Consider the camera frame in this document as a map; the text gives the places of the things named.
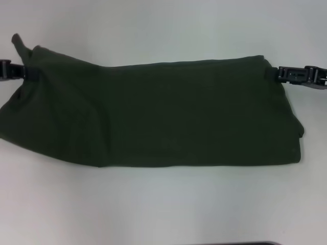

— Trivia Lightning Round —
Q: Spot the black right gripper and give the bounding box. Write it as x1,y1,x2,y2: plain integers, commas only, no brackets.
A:
264,65,327,90

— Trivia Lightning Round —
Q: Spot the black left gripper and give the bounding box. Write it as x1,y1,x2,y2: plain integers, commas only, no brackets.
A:
0,59,41,81

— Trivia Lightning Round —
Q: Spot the dark green FREE T-shirt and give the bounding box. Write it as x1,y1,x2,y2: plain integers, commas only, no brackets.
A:
0,32,305,169

